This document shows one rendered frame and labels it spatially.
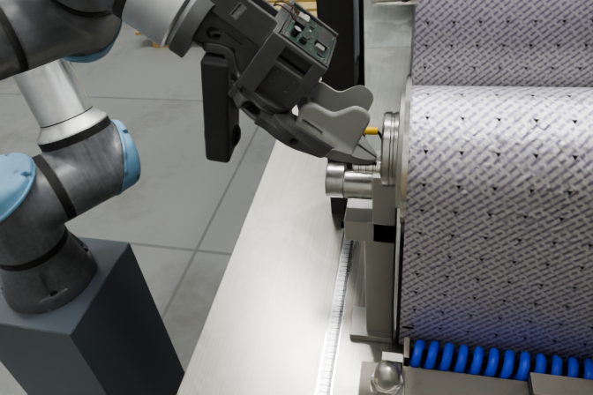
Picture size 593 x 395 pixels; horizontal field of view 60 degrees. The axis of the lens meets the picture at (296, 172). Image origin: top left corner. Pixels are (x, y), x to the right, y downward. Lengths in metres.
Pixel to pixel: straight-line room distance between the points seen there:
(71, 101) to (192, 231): 1.52
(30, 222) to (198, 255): 1.41
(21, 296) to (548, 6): 0.85
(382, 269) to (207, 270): 1.53
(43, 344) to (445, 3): 0.79
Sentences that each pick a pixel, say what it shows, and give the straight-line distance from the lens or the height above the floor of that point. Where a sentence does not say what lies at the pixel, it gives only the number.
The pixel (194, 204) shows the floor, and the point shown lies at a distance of 2.46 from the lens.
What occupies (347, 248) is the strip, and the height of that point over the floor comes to 0.90.
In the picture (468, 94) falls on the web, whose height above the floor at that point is 1.31.
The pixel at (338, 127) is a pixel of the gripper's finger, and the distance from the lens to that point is 0.46.
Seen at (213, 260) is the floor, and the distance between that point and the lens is 2.17.
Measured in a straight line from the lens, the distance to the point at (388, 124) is 0.49.
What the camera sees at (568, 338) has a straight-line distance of 0.63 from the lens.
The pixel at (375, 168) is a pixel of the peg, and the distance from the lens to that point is 0.50.
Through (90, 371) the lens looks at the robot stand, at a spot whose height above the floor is 0.79.
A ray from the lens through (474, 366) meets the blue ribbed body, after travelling 0.62.
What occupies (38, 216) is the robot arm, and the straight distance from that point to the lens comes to 0.86.
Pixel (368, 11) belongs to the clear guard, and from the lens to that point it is 1.50.
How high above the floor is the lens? 1.55
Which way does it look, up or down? 38 degrees down
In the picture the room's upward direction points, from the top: 7 degrees counter-clockwise
